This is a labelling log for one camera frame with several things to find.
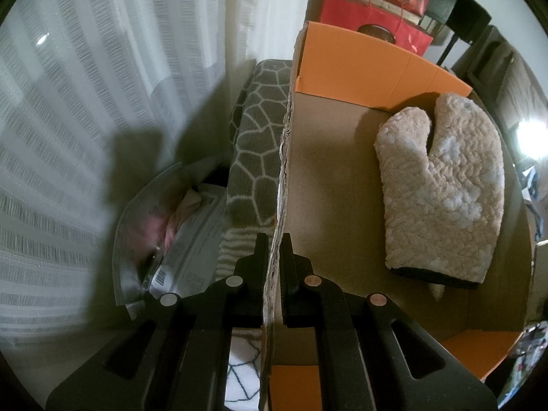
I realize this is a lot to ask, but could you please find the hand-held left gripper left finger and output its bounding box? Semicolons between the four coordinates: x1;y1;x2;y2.
45;232;270;411

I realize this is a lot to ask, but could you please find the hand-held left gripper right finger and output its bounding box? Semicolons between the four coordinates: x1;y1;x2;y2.
278;233;499;411

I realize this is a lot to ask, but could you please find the orange cardboard box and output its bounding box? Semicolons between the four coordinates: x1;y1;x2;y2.
258;21;539;411

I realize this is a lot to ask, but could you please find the white printed paper sheet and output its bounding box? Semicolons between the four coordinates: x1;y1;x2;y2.
150;184;227;298

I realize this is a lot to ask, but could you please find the pink cloth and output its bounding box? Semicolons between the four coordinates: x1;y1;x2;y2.
150;192;202;251

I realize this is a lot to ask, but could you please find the grey patterned cushion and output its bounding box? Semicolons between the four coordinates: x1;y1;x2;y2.
214;59;294;411

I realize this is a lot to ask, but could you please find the clear plastic bag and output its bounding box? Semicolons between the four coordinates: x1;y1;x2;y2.
112;163;232;320

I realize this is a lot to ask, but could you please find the beige fleece oven mitt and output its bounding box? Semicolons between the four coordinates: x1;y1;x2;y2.
375;92;506;292

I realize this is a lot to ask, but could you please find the white sheer curtain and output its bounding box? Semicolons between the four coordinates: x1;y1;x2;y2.
0;0;315;352

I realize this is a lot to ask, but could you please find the brown wooden cabinet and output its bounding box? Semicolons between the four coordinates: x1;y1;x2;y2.
453;26;548;138

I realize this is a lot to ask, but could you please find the black chair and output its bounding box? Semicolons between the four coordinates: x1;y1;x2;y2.
428;0;493;67

